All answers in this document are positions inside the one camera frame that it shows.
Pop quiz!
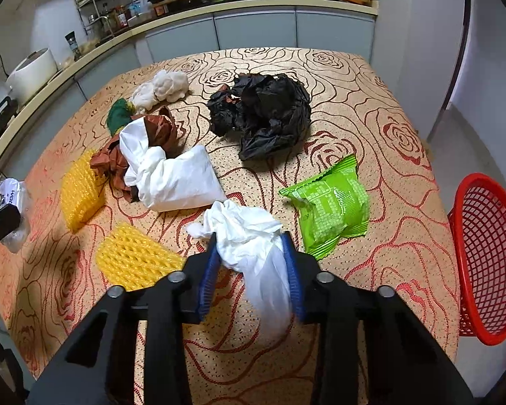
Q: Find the white rice cooker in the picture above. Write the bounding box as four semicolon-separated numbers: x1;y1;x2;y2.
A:
5;48;59;104

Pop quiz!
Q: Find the dark door frame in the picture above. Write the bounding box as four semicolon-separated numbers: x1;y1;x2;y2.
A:
430;0;477;136

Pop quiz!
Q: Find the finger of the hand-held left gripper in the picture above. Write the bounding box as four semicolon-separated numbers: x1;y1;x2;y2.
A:
0;196;23;262

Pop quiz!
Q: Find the brown plastic bag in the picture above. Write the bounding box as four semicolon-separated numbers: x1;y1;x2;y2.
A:
89;106;180;203

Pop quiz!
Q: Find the metal kitchen rack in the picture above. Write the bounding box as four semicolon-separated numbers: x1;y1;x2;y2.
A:
71;0;152;38

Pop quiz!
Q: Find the black plastic bag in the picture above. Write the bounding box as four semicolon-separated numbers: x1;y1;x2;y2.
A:
206;73;313;162

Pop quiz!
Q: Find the dark seasoning container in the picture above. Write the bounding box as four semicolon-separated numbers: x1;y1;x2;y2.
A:
65;30;83;60

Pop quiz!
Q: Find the green and yellow plastic bag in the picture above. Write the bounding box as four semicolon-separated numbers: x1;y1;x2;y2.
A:
107;98;138;136

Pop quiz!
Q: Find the black countertop appliance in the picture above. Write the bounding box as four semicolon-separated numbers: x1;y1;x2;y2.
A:
0;97;20;150

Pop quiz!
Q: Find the white crumpled tissue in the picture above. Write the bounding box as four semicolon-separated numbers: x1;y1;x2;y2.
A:
129;69;190;112

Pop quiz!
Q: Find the grey kitchen cabinet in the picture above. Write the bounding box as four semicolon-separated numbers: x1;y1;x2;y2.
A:
0;6;378;186

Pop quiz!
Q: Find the yellow foam fruit net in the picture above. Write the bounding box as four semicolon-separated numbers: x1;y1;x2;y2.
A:
95;221;186;292
61;150;107;233

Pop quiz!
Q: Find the clear plastic bag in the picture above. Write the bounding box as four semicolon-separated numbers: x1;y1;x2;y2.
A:
0;177;32;254

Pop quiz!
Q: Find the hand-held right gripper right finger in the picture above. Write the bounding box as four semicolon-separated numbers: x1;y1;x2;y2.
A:
278;231;475;405

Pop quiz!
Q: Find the small white plastic bag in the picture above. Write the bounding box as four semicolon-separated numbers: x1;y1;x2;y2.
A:
186;200;293;342

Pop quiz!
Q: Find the red plastic mesh basket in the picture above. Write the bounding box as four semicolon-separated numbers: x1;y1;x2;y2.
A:
448;173;506;345

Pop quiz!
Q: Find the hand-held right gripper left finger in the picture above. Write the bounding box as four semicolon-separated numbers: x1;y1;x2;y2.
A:
27;232;220;405

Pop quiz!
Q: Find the cream kitchen counter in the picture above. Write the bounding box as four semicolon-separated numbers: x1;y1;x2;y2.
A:
0;0;380;195

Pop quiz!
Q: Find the large white crumpled bag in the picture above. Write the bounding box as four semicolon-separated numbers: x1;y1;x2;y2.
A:
123;120;228;213

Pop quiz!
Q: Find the green snack packet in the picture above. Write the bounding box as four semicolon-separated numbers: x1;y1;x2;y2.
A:
278;154;370;261

